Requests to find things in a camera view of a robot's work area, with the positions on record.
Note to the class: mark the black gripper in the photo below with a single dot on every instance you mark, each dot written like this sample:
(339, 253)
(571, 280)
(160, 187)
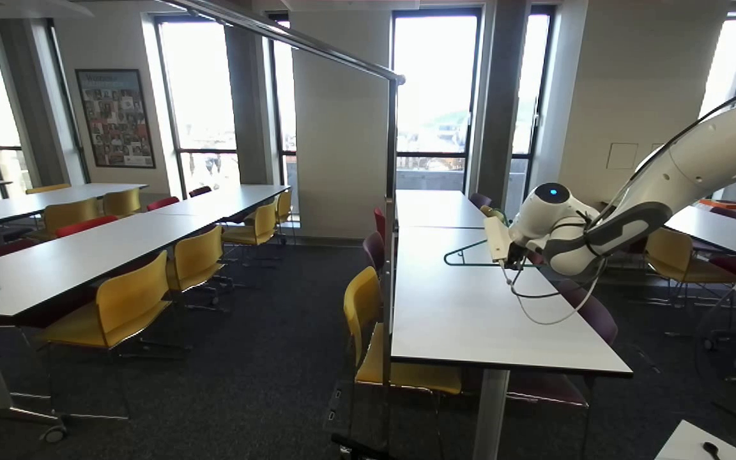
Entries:
(518, 256)

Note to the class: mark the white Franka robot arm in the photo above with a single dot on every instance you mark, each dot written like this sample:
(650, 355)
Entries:
(702, 161)

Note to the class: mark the white rectangular table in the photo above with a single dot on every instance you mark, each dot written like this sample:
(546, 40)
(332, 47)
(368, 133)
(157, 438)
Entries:
(435, 208)
(470, 314)
(726, 230)

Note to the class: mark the small white table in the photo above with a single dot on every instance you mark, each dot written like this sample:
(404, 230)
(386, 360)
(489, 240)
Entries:
(682, 443)

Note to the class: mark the small black object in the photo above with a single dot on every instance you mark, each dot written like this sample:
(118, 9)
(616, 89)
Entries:
(712, 450)

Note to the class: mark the dark upholstered chair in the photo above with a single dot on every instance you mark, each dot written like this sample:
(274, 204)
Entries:
(201, 190)

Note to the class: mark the long white table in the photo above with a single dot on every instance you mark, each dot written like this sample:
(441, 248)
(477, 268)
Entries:
(88, 252)
(37, 202)

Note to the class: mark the silver metal clothes rail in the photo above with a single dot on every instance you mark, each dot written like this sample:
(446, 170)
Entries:
(317, 45)

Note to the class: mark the framed colourful wall picture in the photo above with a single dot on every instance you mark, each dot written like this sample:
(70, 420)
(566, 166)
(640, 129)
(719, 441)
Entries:
(116, 118)

